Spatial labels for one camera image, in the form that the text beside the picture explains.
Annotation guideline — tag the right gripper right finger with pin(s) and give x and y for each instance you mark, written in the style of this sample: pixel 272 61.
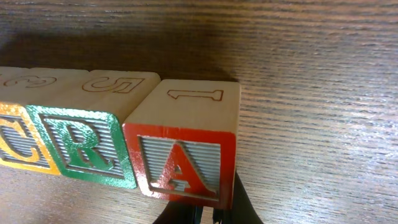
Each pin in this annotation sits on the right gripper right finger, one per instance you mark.
pixel 241 212

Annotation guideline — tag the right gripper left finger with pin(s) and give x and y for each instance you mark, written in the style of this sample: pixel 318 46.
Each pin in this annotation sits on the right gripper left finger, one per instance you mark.
pixel 180 213

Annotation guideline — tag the red A block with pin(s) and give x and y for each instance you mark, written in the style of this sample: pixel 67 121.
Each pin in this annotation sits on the red A block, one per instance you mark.
pixel 182 141

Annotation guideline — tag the green R block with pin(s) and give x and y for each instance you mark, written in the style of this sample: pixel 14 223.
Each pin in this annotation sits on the green R block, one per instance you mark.
pixel 81 125

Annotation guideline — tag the yellow C block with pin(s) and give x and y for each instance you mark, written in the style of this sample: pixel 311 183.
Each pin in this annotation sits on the yellow C block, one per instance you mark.
pixel 21 144

